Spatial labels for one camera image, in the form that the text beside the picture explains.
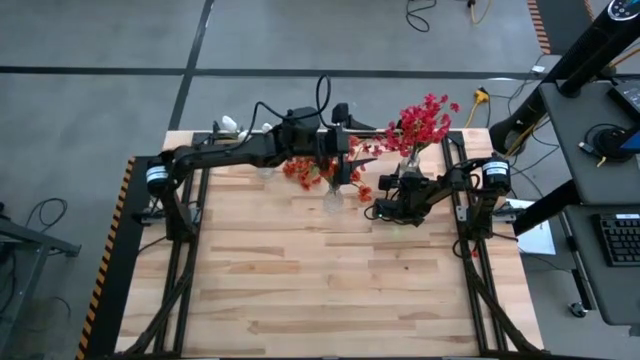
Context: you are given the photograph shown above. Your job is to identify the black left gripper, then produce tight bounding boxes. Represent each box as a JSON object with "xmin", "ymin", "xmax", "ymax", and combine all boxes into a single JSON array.
[{"xmin": 319, "ymin": 102, "xmax": 378, "ymax": 187}]

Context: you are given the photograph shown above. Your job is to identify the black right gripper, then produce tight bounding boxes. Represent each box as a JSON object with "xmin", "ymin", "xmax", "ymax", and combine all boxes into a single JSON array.
[{"xmin": 372, "ymin": 172, "xmax": 436, "ymax": 226}]

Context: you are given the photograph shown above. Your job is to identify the faceted flared clear glass vase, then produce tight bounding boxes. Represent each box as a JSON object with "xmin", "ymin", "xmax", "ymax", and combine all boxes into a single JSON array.
[{"xmin": 322, "ymin": 184, "xmax": 346, "ymax": 215}]

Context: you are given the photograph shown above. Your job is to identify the diamond-cut cylindrical glass vase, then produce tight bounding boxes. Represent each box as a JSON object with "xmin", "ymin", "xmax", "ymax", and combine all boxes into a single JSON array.
[{"xmin": 398, "ymin": 152, "xmax": 422, "ymax": 176}]

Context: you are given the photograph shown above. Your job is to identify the white paper sheet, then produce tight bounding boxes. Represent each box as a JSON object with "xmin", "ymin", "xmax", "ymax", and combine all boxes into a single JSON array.
[{"xmin": 509, "ymin": 198, "xmax": 557, "ymax": 256}]

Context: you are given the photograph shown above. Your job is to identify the grey desk top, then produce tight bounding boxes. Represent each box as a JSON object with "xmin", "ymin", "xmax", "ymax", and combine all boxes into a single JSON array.
[
  {"xmin": 539, "ymin": 82, "xmax": 640, "ymax": 206},
  {"xmin": 562, "ymin": 204, "xmax": 640, "ymax": 331}
]

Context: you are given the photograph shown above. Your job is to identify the black keyboard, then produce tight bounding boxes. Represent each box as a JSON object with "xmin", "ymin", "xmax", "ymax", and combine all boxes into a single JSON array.
[{"xmin": 592, "ymin": 212, "xmax": 640, "ymax": 268}]

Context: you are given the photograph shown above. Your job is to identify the blue flat device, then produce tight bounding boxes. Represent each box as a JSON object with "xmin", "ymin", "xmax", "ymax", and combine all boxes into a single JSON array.
[{"xmin": 619, "ymin": 130, "xmax": 640, "ymax": 154}]

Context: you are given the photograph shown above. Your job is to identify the black tower fan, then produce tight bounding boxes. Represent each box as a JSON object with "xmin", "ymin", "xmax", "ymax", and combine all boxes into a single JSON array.
[{"xmin": 542, "ymin": 0, "xmax": 640, "ymax": 99}]

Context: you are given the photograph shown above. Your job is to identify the black laptop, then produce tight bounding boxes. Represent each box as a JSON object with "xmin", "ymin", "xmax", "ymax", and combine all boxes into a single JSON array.
[{"xmin": 607, "ymin": 79, "xmax": 640, "ymax": 119}]

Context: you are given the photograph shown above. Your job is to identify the black hazard-striped side panel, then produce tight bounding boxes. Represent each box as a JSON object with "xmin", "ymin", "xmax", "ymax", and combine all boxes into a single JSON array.
[{"xmin": 74, "ymin": 155, "xmax": 161, "ymax": 360}]

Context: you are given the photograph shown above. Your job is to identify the grey metal stand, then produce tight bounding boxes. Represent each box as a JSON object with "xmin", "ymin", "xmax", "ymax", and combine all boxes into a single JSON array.
[{"xmin": 0, "ymin": 199, "xmax": 84, "ymax": 360}]

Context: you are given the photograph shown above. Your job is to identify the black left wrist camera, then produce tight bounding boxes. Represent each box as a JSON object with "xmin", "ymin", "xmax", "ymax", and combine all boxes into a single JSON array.
[{"xmin": 283, "ymin": 106, "xmax": 322, "ymax": 132}]

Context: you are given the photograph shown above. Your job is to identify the black left camera cable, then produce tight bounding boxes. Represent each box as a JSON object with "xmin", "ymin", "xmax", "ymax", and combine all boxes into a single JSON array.
[{"xmin": 249, "ymin": 74, "xmax": 332, "ymax": 132}]

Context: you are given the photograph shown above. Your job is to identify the yellow power plug with cable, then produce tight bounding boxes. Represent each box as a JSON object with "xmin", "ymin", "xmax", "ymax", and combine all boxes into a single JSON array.
[{"xmin": 463, "ymin": 87, "xmax": 491, "ymax": 129}]

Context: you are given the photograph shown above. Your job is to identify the black aluminium table frame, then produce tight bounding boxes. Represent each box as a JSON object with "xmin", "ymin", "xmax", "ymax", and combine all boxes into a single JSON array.
[{"xmin": 117, "ymin": 119, "xmax": 546, "ymax": 360}]

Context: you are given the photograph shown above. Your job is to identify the black floor cable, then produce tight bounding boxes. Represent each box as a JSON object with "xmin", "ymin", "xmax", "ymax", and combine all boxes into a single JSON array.
[
  {"xmin": 404, "ymin": 0, "xmax": 439, "ymax": 34},
  {"xmin": 24, "ymin": 197, "xmax": 69, "ymax": 231}
]

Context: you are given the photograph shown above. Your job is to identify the yellow floor cable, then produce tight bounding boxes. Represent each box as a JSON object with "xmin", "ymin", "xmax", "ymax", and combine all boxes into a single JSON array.
[{"xmin": 467, "ymin": 0, "xmax": 494, "ymax": 26}]

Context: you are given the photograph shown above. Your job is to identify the orange-striped floor cable ramp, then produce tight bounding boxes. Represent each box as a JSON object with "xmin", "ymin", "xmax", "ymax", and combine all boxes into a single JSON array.
[{"xmin": 527, "ymin": 0, "xmax": 554, "ymax": 56}]

